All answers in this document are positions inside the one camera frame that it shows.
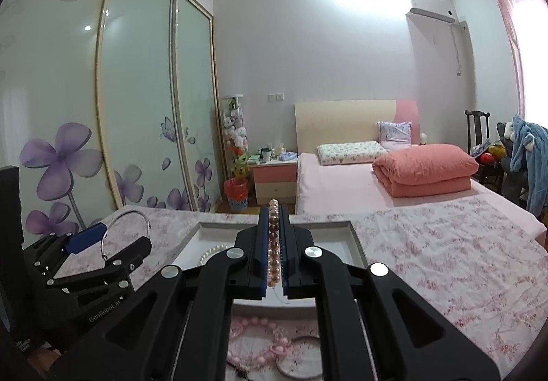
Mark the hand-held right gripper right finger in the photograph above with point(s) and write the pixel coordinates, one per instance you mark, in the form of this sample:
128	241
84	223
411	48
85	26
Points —
286	252

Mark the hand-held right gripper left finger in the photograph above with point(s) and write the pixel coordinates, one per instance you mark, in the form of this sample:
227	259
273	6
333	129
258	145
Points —
262	252

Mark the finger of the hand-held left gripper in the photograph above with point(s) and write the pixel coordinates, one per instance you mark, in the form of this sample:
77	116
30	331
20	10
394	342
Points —
87	237
132	252

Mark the silver bangle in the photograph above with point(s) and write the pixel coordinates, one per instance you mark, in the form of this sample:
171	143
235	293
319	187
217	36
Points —
126	212

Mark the grey jewelry tray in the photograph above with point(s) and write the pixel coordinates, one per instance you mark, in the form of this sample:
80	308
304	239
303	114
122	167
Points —
334	244

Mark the thin metal bangle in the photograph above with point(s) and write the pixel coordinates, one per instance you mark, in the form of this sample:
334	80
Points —
306	337

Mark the red trash basket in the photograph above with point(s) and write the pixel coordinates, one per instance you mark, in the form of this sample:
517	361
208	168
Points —
236	192

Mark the pink and cream nightstand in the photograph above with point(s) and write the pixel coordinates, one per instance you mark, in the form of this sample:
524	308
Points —
274	182

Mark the bed with pink sheet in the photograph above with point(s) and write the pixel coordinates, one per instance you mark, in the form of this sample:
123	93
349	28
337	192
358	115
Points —
342	180

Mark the light blue cloth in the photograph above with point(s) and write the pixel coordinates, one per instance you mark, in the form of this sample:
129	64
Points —
287	156

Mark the white mug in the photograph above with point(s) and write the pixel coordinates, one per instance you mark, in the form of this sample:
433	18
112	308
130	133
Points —
266	155

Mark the white printed pillow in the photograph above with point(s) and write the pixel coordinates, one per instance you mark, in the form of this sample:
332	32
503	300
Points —
351	152

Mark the clear tube of plush toys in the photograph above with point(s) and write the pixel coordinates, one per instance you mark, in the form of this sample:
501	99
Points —
235	128

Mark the pink floral bed sheet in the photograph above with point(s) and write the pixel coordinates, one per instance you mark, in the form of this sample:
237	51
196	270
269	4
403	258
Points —
428	261

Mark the purple pillow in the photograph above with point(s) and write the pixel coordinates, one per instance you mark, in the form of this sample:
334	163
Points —
394	135

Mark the floral glass sliding wardrobe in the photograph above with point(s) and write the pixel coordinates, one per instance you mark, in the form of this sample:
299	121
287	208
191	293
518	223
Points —
137	85

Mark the salmon folded quilt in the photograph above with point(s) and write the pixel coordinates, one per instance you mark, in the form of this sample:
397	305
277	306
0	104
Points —
424	167

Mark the white round lamp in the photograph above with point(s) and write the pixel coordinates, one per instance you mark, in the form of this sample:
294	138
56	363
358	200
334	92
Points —
424	138

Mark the dark wooden chair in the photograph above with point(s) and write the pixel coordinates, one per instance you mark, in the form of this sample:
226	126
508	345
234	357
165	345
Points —
473	128

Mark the colourful plush toys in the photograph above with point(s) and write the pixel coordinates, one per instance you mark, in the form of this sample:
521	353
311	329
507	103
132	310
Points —
492	152

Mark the dark grey chair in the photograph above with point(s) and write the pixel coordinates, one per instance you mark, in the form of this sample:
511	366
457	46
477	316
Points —
511	184

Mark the blue fleece robe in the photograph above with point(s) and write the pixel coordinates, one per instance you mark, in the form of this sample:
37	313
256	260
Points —
535	158

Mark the white pipe cover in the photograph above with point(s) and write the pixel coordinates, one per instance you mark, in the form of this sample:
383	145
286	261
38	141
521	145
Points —
459	47

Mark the white air conditioner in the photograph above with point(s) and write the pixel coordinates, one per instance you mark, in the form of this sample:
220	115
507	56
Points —
428	6

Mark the pink curtain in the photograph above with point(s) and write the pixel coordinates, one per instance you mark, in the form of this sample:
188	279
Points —
509	13

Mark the white wall switch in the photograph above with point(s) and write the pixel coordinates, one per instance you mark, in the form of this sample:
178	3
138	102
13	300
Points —
276	97

